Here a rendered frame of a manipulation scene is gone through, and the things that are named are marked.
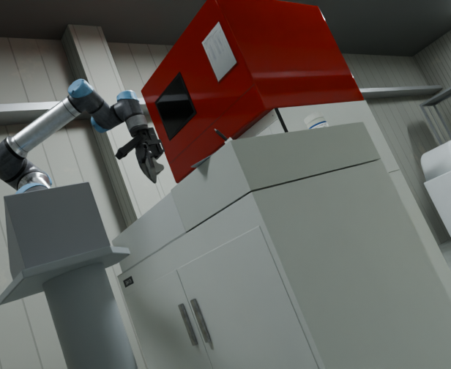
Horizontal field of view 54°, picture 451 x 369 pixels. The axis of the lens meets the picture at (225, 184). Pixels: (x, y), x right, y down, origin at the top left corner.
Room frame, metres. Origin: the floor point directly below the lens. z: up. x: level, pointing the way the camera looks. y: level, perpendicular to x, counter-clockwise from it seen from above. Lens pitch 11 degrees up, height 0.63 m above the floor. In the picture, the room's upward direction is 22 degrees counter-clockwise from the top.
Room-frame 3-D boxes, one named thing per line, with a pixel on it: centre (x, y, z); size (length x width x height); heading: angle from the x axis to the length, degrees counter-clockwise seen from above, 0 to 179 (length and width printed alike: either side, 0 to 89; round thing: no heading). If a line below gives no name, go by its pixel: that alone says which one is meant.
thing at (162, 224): (1.62, 0.31, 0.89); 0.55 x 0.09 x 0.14; 40
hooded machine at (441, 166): (6.03, -2.88, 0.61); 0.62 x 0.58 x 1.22; 131
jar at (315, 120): (1.55, -0.39, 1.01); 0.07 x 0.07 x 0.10
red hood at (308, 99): (2.30, -0.29, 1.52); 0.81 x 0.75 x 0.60; 40
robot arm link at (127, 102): (1.54, 0.22, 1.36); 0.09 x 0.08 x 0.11; 76
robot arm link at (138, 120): (1.54, 0.22, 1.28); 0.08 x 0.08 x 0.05
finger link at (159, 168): (1.53, 0.21, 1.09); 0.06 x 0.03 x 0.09; 129
